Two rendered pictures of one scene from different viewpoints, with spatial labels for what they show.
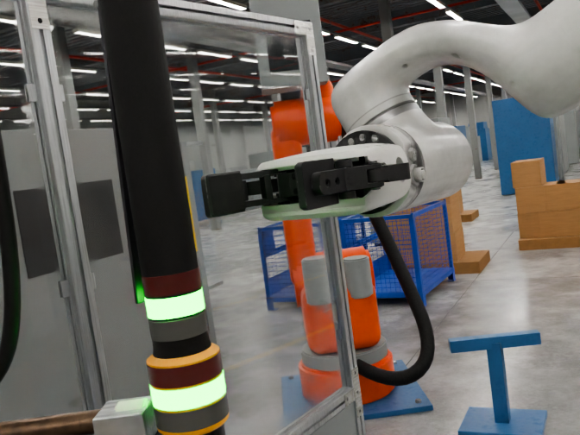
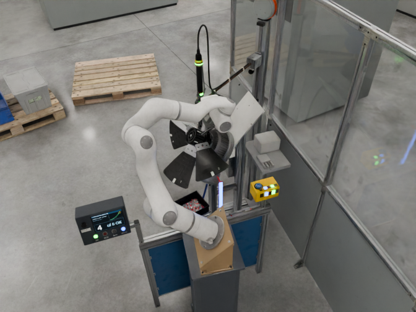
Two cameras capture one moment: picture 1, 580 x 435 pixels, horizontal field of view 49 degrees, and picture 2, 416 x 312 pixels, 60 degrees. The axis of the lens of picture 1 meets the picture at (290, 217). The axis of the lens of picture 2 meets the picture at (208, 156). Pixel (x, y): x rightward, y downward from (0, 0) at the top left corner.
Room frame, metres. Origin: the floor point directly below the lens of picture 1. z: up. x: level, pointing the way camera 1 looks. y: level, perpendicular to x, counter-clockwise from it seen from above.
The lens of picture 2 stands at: (1.46, -1.36, 2.74)
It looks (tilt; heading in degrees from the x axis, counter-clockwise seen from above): 42 degrees down; 126
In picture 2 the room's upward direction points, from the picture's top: 2 degrees counter-clockwise
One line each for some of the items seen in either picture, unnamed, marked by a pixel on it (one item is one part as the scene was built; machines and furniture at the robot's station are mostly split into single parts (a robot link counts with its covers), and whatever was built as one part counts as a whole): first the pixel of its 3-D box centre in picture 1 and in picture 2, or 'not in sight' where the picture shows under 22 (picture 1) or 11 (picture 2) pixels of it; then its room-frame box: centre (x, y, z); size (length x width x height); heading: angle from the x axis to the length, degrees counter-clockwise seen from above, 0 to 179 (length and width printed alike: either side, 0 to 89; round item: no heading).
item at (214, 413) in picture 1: (191, 407); not in sight; (0.37, 0.07, 1.54); 0.04 x 0.04 x 0.01
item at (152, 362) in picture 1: (188, 386); not in sight; (0.37, 0.07, 1.55); 0.04 x 0.04 x 0.05
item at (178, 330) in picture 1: (178, 324); not in sight; (0.37, 0.07, 1.59); 0.03 x 0.03 x 0.01
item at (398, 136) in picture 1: (376, 170); not in sight; (0.59, -0.08, 1.65); 0.09 x 0.03 x 0.08; 54
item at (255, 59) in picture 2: not in sight; (254, 60); (0.39, 0.70, 1.53); 0.10 x 0.07 x 0.09; 89
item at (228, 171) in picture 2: not in sight; (234, 162); (0.39, 0.48, 0.73); 0.15 x 0.09 x 0.22; 54
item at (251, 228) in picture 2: not in sight; (208, 256); (0.60, -0.22, 0.45); 0.82 x 0.02 x 0.66; 54
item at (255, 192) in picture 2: not in sight; (264, 189); (0.84, 0.10, 1.02); 0.16 x 0.10 x 0.11; 54
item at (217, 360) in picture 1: (185, 365); not in sight; (0.37, 0.07, 1.56); 0.04 x 0.04 x 0.01
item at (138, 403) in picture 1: (134, 416); not in sight; (0.37, 0.11, 1.53); 0.02 x 0.02 x 0.02; 89
